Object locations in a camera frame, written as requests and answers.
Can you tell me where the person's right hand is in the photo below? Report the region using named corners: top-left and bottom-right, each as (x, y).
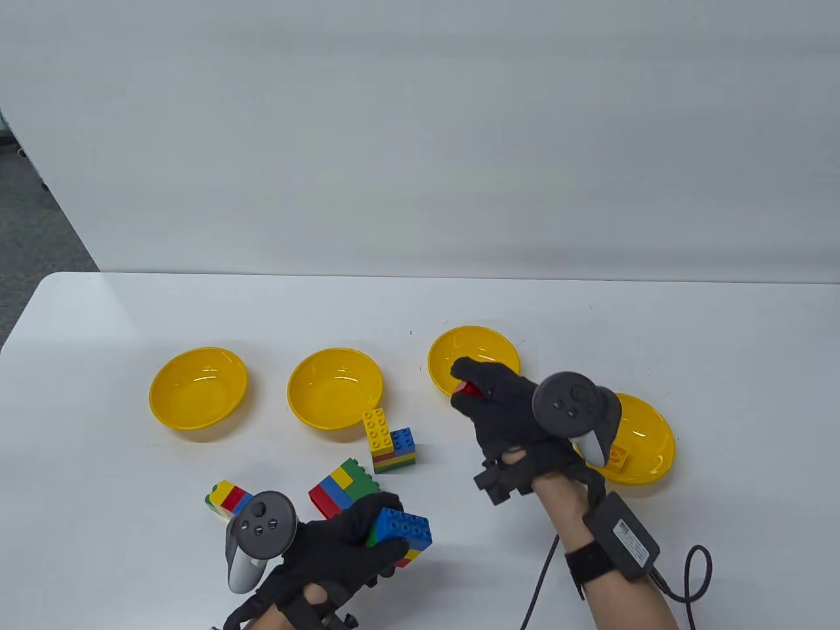
top-left (451, 358), bottom-right (606, 506)

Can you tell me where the person's left hand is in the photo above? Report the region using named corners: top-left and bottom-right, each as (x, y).
top-left (223, 492), bottom-right (411, 629)

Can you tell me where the large multicolour toy brick block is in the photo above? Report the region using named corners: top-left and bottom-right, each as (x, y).
top-left (308, 458), bottom-right (383, 522)

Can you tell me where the grey handheld controller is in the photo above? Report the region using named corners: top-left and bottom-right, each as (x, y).
top-left (225, 491), bottom-right (299, 595)
top-left (532, 372), bottom-right (623, 468)

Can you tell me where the stepped multicolour toy brick stack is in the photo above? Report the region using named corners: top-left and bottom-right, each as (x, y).
top-left (363, 408), bottom-right (418, 474)

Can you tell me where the small multicolour toy brick stack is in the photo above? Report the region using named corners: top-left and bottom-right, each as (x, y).
top-left (205, 480), bottom-right (255, 522)

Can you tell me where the person's right forearm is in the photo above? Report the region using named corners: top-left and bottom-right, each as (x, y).
top-left (530, 474), bottom-right (681, 630)

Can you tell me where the person's left forearm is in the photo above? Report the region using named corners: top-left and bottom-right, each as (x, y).
top-left (244, 581), bottom-right (329, 630)

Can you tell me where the yellow plastic bowl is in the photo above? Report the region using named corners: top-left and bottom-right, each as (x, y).
top-left (572, 392), bottom-right (677, 488)
top-left (427, 325), bottom-right (521, 405)
top-left (149, 346), bottom-right (249, 432)
top-left (287, 348), bottom-right (385, 432)

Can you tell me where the black wrist sensor box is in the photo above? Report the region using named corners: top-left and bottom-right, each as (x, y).
top-left (583, 491), bottom-right (662, 581)

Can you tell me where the thin dark cable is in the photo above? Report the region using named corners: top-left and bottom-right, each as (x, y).
top-left (522, 533), bottom-right (560, 630)

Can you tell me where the black wrist strap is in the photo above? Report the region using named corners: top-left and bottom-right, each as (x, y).
top-left (564, 543), bottom-right (618, 599)

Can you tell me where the braided black cable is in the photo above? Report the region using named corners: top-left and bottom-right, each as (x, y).
top-left (650, 545), bottom-right (714, 630)

